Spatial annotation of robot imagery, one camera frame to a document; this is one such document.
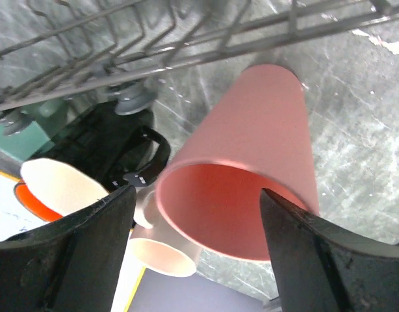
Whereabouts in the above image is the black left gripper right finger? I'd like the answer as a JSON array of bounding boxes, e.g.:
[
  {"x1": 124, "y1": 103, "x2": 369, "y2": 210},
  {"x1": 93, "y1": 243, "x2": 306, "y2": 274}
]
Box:
[{"x1": 260, "y1": 188, "x2": 399, "y2": 311}]

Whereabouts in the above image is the grey wire dish rack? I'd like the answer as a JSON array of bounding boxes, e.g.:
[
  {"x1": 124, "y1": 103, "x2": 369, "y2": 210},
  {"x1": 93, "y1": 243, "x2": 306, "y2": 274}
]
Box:
[{"x1": 0, "y1": 1, "x2": 399, "y2": 136}]

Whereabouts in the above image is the black mug white inside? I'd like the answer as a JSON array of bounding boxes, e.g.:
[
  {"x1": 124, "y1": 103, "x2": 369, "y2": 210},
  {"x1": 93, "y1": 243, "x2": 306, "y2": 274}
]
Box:
[{"x1": 19, "y1": 107, "x2": 172, "y2": 217}]

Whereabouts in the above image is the pink tumbler cup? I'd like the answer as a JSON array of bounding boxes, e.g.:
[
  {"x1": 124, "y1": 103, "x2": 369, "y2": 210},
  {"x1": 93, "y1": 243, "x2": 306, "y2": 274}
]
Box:
[{"x1": 155, "y1": 64, "x2": 319, "y2": 263}]

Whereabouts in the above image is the yellow framed whiteboard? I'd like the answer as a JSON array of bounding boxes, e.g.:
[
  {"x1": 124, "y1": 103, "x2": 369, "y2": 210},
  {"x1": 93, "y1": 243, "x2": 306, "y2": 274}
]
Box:
[{"x1": 0, "y1": 172, "x2": 144, "y2": 311}]

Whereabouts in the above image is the pink mug with handle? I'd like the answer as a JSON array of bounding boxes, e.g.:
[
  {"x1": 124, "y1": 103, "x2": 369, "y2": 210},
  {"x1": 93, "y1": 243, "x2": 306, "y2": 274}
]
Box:
[{"x1": 129, "y1": 186, "x2": 202, "y2": 278}]

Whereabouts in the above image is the green mug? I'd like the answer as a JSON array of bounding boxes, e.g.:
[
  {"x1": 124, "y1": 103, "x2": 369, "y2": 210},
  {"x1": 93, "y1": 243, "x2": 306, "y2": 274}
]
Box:
[{"x1": 0, "y1": 98, "x2": 68, "y2": 161}]

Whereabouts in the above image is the orange mug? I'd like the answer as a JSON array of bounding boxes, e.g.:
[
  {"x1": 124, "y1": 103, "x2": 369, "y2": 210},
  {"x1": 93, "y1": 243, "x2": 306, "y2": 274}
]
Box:
[{"x1": 14, "y1": 180, "x2": 62, "y2": 222}]

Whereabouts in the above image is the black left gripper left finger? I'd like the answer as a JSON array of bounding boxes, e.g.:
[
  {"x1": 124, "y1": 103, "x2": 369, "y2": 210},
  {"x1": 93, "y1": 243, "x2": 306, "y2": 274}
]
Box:
[{"x1": 0, "y1": 185, "x2": 136, "y2": 311}]

